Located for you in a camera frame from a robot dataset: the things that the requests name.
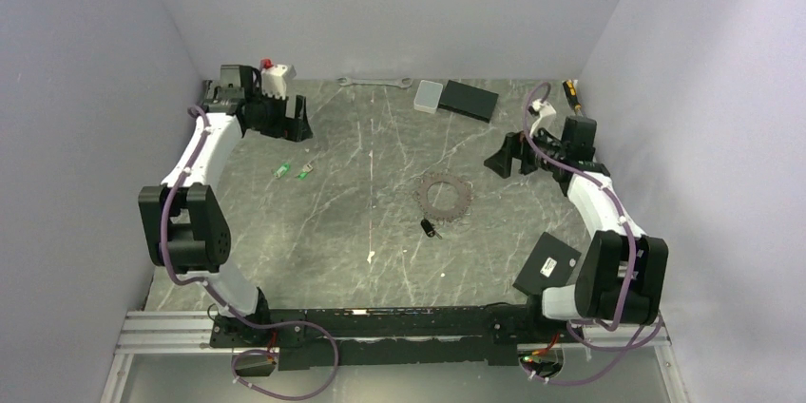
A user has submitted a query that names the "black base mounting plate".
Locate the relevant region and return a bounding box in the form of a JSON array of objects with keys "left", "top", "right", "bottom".
[{"left": 209, "top": 302, "right": 567, "bottom": 371}]

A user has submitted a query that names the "translucent white plastic box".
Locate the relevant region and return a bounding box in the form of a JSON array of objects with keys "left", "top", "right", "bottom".
[{"left": 413, "top": 80, "right": 444, "bottom": 114}]

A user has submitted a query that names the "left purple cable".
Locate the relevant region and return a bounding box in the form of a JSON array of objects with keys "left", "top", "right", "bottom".
[{"left": 159, "top": 63, "right": 341, "bottom": 403}]

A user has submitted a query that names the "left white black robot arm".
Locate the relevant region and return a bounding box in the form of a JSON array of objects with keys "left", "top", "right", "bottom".
[{"left": 138, "top": 59, "right": 313, "bottom": 346}]

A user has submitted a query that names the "black flat rectangular box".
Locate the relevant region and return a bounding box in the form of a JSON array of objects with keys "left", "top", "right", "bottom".
[{"left": 438, "top": 80, "right": 499, "bottom": 123}]

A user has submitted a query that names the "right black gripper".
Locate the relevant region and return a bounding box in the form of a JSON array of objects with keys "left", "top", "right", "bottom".
[{"left": 483, "top": 122, "right": 566, "bottom": 179}]

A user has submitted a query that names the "aluminium extrusion rail frame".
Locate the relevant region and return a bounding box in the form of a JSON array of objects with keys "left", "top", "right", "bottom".
[{"left": 100, "top": 311, "right": 691, "bottom": 402}]

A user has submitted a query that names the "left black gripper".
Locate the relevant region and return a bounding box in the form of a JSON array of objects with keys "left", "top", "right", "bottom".
[{"left": 247, "top": 86, "right": 312, "bottom": 142}]

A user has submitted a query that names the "black key fob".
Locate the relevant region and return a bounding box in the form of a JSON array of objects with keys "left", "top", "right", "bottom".
[{"left": 420, "top": 219, "right": 442, "bottom": 240}]

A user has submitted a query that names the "yellow black screwdriver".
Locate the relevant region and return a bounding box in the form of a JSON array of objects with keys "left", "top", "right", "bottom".
[{"left": 563, "top": 80, "right": 585, "bottom": 117}]

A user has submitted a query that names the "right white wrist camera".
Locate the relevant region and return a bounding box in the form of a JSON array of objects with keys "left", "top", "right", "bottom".
[{"left": 528, "top": 100, "right": 556, "bottom": 137}]

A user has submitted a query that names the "green plastic key tag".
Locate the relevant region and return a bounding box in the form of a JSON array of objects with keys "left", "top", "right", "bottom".
[{"left": 273, "top": 163, "right": 290, "bottom": 179}]

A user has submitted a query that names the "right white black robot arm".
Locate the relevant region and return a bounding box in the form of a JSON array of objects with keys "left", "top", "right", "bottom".
[{"left": 484, "top": 116, "right": 668, "bottom": 341}]

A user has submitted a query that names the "silver open-end wrench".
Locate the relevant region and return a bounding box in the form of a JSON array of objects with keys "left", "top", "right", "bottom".
[{"left": 336, "top": 77, "right": 413, "bottom": 89}]

